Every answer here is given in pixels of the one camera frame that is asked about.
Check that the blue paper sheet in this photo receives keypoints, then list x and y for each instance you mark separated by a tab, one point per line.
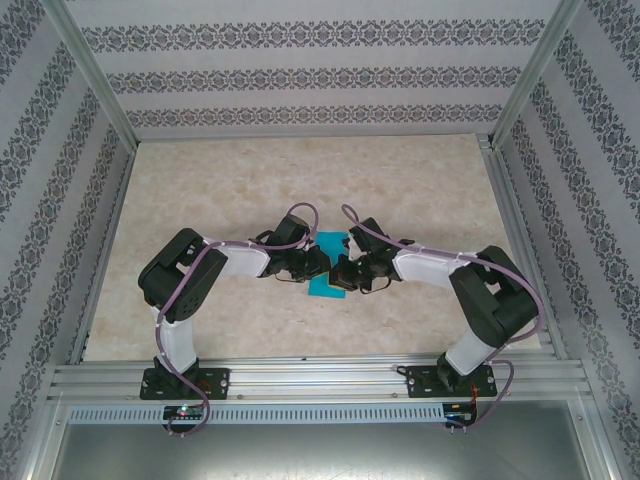
322	289

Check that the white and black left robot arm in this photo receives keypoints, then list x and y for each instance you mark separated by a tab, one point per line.
240	260

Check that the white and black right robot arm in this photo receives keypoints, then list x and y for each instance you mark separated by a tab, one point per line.
425	267

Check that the grey metal sheet panel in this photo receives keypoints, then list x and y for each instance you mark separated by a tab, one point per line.
320	450

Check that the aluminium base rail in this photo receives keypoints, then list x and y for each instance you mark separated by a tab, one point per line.
310	375

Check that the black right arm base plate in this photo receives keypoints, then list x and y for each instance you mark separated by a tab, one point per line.
420	382

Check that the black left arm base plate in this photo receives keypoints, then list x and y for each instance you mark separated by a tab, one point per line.
215	382

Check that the aluminium side rail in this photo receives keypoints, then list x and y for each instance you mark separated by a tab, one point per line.
525	250
106	250

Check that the aluminium frame post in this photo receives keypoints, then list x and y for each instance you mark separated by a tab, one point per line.
537	70
95	70

